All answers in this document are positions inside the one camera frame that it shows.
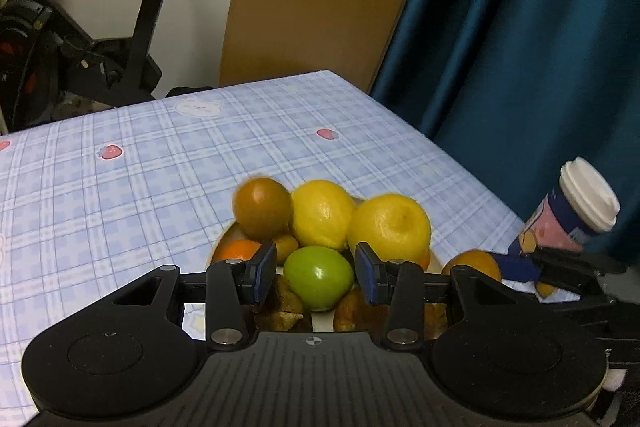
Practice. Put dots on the brown round fruit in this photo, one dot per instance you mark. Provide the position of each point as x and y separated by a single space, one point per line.
262 207

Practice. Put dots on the beige round plate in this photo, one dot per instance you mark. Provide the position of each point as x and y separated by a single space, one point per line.
322 321

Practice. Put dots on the smooth oval yellow lemon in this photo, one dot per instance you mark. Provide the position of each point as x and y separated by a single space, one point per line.
322 214

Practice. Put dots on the printed paper cup white lid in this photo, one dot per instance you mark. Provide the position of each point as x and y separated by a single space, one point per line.
585 197

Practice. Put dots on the black exercise bike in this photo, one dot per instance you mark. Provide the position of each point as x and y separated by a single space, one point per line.
125 72

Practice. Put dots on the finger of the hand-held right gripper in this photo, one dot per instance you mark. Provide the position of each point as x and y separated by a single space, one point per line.
585 309
515 268

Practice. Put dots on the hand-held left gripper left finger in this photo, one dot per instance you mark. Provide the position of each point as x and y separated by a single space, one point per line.
264 269

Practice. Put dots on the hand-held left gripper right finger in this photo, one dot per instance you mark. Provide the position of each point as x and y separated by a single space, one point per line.
366 274

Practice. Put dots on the blue plaid tablecloth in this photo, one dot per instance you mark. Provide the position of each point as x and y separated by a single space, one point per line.
150 167

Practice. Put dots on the round dimpled yellow citrus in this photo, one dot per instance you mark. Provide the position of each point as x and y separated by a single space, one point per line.
390 227

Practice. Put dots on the dark blue curtain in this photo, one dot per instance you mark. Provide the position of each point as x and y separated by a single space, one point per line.
525 32

